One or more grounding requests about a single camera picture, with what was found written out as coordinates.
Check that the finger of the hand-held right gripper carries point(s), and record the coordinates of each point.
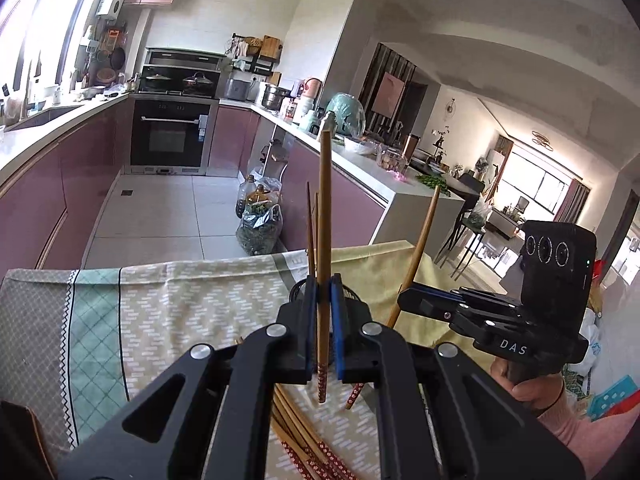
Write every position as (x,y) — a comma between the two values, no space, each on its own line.
(480,297)
(425,306)

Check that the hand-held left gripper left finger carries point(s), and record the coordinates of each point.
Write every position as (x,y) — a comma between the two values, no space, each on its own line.
(312,321)

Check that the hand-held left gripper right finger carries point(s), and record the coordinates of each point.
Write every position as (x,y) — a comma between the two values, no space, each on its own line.
(339,321)

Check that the black mesh basket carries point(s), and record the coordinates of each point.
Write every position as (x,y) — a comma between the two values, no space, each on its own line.
(356,296)

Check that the floral-tipped bamboo chopstick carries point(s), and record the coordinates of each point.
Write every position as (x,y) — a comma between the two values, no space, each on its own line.
(422,240)
(325,210)

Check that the bunch of bamboo chopsticks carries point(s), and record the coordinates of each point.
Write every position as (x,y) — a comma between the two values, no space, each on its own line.
(300,440)

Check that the person's pink-sleeved right forearm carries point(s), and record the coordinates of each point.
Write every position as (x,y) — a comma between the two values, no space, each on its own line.
(590,435)

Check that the hanging pans and utensils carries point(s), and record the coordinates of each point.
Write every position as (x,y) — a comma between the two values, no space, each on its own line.
(107,55)

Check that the person's right hand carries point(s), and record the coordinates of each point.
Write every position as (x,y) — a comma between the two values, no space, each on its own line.
(535,402)

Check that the yellow cloth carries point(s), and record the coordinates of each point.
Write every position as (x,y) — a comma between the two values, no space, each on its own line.
(380,270)

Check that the dark red curtain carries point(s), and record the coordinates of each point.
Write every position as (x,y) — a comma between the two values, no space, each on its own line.
(572,200)

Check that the white plastic bag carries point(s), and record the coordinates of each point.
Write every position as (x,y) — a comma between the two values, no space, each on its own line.
(592,342)

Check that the thin dark brown chopstick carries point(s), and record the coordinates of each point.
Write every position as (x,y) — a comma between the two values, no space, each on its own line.
(316,225)
(309,230)

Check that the plastic bag of greens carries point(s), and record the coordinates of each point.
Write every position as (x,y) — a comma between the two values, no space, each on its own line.
(260,232)

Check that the dark dining table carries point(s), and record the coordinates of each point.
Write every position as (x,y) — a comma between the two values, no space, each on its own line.
(450,185)

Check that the pink peninsula cabinets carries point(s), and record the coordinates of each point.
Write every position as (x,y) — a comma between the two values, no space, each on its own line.
(325,185)

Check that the green and beige patterned tablecloth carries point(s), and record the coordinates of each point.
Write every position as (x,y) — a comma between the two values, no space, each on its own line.
(175,310)

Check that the plastic oil bottle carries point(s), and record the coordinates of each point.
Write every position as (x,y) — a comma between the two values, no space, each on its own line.
(246,197)

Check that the blue plastic basket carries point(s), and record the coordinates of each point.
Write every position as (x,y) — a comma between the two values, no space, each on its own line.
(607,400)

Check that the glass jar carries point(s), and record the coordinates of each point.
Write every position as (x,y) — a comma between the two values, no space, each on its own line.
(392,157)

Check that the stainless steel pot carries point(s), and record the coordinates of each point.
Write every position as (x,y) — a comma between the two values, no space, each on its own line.
(275,97)

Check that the pink kettle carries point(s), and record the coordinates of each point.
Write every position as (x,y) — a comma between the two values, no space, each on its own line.
(311,91)

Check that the black built-in oven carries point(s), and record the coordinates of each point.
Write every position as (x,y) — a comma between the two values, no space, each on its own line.
(170,135)

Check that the grey rice cooker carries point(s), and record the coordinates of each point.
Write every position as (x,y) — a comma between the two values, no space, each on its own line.
(237,89)

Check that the dark pot with lid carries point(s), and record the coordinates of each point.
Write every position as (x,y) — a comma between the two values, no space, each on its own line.
(197,84)

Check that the black wok with lid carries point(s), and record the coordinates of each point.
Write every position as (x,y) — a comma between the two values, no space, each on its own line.
(157,82)

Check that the black stove hood unit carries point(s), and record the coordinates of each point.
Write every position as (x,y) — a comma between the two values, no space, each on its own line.
(180,60)

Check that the pink lower cabinets under window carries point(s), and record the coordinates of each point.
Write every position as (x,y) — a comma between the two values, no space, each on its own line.
(50,185)

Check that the brown-edged dark flat object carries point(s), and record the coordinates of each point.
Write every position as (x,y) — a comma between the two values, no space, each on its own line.
(20,440)

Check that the kitchen sink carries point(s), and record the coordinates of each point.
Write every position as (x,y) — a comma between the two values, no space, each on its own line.
(45,117)

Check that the steel faucet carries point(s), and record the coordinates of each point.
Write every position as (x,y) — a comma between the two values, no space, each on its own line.
(26,90)

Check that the kitchen window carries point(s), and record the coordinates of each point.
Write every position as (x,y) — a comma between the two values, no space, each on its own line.
(45,20)

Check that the pink wall picture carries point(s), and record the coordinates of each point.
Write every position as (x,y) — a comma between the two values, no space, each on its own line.
(389,94)

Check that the black wall rack with boards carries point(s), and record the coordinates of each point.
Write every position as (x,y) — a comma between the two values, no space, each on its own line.
(257,55)

